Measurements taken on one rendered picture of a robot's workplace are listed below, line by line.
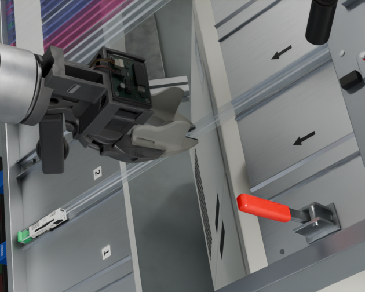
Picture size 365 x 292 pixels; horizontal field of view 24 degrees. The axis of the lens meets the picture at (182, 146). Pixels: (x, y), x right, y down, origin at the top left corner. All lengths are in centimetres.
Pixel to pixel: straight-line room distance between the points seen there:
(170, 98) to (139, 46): 129
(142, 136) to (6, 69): 18
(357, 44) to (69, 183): 47
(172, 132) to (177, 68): 128
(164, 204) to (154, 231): 7
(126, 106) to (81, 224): 27
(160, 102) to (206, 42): 52
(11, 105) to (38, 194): 35
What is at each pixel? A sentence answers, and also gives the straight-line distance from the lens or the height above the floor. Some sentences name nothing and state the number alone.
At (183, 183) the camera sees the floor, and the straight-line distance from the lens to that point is 199.
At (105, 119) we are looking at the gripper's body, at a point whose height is 104.
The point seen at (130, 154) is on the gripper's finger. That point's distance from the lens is 89.
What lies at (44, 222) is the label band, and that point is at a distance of 110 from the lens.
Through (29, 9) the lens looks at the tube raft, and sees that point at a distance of 131.
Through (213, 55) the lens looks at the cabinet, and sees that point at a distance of 142.
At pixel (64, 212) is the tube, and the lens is 107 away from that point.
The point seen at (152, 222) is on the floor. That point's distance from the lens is 195.
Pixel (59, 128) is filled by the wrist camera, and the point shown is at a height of 102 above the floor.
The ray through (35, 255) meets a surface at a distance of 112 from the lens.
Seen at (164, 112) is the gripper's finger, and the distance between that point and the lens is 94.
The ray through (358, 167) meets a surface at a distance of 81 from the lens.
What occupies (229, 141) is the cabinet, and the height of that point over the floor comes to 62.
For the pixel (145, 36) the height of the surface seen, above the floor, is 1.
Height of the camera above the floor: 174
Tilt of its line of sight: 59 degrees down
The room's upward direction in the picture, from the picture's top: straight up
